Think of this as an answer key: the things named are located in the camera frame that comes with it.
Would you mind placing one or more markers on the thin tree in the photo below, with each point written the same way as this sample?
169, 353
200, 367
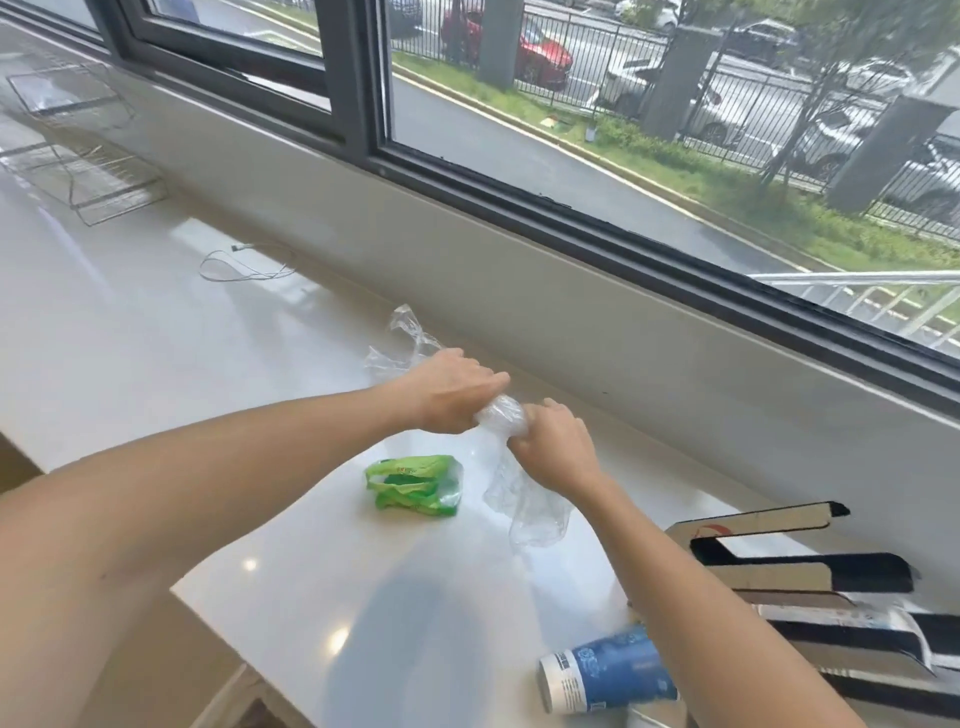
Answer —
806, 112

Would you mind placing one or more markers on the white metal railing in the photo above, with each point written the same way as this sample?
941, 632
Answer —
862, 279

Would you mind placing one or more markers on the dark window frame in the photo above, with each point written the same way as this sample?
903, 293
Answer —
349, 82

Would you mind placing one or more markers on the person's left forearm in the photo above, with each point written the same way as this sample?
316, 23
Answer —
187, 510

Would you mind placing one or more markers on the person's right fingers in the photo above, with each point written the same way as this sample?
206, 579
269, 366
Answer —
536, 424

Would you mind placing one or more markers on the clear acrylic tray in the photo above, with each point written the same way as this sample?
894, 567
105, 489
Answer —
64, 90
97, 184

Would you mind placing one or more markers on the red car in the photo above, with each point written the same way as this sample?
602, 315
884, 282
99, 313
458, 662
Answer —
540, 52

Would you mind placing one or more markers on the clear printed plastic wrap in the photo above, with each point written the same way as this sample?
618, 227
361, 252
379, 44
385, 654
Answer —
862, 622

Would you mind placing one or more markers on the person's right hand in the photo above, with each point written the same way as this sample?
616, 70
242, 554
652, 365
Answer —
559, 454

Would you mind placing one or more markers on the green plastic bottle label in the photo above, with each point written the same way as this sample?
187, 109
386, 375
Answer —
412, 487

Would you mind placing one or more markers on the white car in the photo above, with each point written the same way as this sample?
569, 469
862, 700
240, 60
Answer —
705, 112
840, 139

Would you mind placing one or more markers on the brown and black cardboard box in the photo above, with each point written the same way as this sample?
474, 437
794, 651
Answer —
780, 577

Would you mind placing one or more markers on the blue and white paper cup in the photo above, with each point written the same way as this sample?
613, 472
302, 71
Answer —
607, 671

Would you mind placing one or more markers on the grey concrete pillar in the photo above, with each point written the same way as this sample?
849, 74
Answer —
501, 37
889, 154
679, 82

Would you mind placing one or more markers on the clear crushed plastic bottle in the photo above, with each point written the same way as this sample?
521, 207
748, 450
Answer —
529, 502

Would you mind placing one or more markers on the person's right forearm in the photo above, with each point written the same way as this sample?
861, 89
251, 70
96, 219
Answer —
690, 600

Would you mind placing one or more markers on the black metal fence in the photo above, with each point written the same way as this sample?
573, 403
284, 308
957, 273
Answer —
757, 120

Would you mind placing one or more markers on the person's left fingers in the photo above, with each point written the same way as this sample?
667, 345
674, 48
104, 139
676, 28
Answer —
487, 386

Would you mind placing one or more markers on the person's left hand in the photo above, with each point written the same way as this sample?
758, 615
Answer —
446, 390

